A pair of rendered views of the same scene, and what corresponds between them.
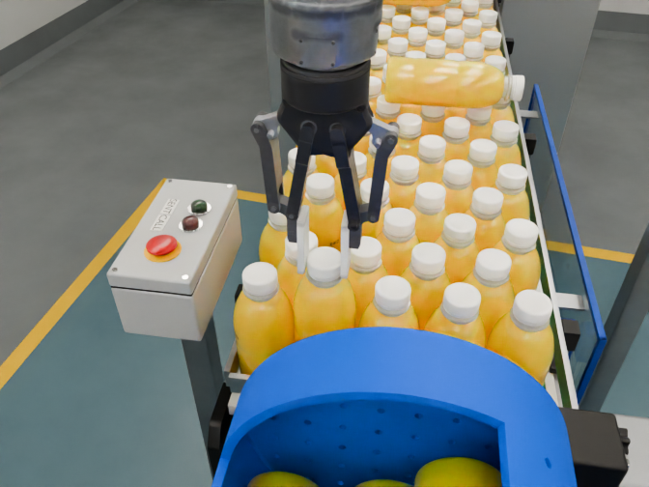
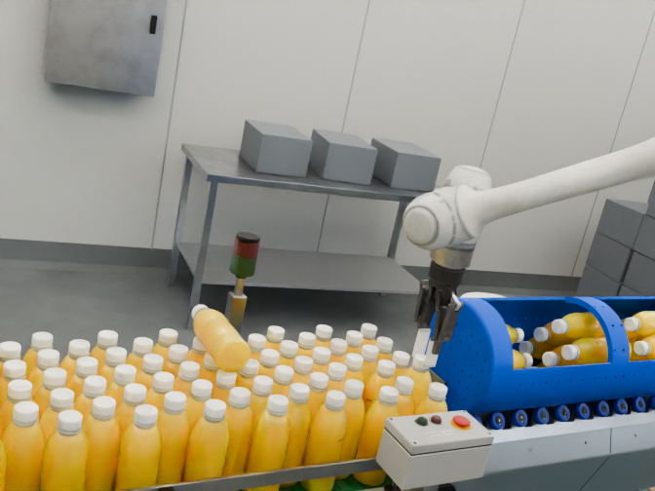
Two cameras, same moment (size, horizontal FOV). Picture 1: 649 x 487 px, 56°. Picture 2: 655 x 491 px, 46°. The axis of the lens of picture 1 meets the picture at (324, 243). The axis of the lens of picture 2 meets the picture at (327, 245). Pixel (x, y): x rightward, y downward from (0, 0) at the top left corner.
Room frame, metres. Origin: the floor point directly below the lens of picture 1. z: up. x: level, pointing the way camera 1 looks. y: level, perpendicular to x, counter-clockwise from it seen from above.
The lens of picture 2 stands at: (1.70, 1.03, 1.83)
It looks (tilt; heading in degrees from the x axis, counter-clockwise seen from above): 17 degrees down; 230
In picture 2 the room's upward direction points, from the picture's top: 12 degrees clockwise
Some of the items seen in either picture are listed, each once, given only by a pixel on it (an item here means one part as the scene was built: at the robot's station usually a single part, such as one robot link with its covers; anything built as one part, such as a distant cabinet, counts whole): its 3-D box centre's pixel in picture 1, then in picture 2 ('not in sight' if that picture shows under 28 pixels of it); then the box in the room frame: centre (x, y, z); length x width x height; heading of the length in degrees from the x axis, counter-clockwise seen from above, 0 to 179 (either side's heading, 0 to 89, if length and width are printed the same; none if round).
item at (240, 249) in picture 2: not in sight; (246, 246); (0.68, -0.48, 1.23); 0.06 x 0.06 x 0.04
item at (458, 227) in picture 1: (459, 230); (337, 347); (0.59, -0.17, 1.10); 0.04 x 0.04 x 0.02
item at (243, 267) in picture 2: not in sight; (243, 263); (0.68, -0.48, 1.18); 0.06 x 0.06 x 0.05
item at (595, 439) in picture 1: (572, 460); not in sight; (0.37, -0.27, 0.95); 0.10 x 0.07 x 0.10; 81
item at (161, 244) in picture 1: (161, 245); (461, 421); (0.55, 0.19, 1.11); 0.04 x 0.04 x 0.01
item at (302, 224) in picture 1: (302, 240); (432, 352); (0.49, 0.02, 1.17); 0.03 x 0.01 x 0.07; 171
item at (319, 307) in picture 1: (324, 329); (410, 402); (0.49, 0.00, 1.03); 0.07 x 0.07 x 0.19
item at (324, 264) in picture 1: (324, 267); (421, 362); (0.49, 0.00, 1.13); 0.04 x 0.04 x 0.02
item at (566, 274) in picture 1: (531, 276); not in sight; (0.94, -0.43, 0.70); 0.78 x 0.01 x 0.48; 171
